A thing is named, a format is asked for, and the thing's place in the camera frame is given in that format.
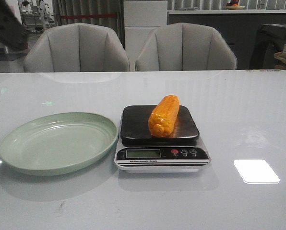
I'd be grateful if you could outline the orange corn cob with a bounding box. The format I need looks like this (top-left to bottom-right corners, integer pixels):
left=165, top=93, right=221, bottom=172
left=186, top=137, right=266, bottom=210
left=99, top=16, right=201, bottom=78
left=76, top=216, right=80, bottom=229
left=148, top=95, right=180, bottom=138

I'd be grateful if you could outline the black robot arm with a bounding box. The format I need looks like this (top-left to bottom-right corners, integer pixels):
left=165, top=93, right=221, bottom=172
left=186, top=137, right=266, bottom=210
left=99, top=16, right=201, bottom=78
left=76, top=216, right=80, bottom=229
left=0, top=0, right=28, bottom=51

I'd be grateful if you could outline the black silver kitchen scale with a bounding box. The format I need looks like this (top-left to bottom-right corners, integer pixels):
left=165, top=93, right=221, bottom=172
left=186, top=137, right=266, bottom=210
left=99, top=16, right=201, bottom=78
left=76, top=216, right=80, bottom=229
left=114, top=105, right=211, bottom=173

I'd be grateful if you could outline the right grey armchair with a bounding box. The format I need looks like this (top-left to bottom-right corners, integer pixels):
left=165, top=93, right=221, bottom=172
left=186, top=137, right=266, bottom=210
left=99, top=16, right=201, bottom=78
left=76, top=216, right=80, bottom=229
left=135, top=23, right=237, bottom=71

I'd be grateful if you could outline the grey armchair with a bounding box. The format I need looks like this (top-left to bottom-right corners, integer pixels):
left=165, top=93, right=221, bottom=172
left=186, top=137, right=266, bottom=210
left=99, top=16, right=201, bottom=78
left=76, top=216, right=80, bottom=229
left=135, top=23, right=237, bottom=71
left=24, top=23, right=130, bottom=72

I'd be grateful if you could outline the light green plate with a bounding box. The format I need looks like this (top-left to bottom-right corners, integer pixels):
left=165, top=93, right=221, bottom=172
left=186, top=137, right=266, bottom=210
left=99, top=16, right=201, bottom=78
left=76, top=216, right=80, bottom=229
left=0, top=112, right=118, bottom=176

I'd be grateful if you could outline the left grey armchair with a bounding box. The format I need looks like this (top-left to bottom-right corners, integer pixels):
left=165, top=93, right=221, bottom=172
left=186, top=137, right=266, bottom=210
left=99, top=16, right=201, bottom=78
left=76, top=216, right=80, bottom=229
left=24, top=23, right=130, bottom=72

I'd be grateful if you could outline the white cabinet column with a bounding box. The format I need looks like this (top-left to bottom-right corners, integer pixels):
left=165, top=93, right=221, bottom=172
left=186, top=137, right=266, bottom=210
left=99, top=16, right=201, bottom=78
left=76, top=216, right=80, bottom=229
left=123, top=0, right=167, bottom=71

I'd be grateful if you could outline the red barrier belt stanchion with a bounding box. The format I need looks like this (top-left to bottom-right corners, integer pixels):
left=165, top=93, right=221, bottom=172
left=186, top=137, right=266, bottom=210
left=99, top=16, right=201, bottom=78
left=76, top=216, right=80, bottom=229
left=60, top=13, right=122, bottom=32

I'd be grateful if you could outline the dark grey counter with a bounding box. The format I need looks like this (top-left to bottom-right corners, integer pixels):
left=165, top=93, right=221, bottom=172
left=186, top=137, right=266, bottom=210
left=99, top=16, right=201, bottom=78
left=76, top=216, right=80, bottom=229
left=168, top=10, right=286, bottom=69

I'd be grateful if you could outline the fruit bowl on counter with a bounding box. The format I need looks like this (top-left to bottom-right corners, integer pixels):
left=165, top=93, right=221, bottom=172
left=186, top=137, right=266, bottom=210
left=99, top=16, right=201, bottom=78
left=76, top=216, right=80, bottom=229
left=224, top=0, right=246, bottom=10

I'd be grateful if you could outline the dark side table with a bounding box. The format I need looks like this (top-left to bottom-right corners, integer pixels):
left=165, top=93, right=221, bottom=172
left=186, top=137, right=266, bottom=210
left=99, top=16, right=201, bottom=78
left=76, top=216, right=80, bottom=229
left=249, top=24, right=286, bottom=69

